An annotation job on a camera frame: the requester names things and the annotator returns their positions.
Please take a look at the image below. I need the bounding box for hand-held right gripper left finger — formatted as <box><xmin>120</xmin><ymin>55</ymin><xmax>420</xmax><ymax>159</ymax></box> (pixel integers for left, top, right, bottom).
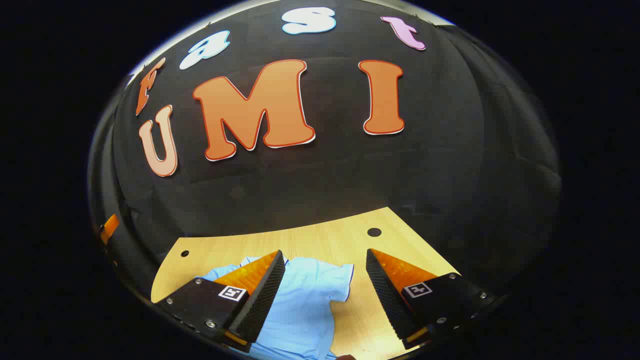
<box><xmin>155</xmin><ymin>249</ymin><xmax>287</xmax><ymax>354</ymax></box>

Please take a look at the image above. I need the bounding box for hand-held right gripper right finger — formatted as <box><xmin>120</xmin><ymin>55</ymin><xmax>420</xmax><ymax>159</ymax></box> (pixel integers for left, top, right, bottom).
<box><xmin>365</xmin><ymin>248</ymin><xmax>497</xmax><ymax>351</ymax></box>

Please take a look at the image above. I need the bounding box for light blue T-shirt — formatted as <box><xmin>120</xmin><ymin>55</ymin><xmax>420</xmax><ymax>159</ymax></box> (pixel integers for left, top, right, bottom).
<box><xmin>200</xmin><ymin>256</ymin><xmax>355</xmax><ymax>360</ymax></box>

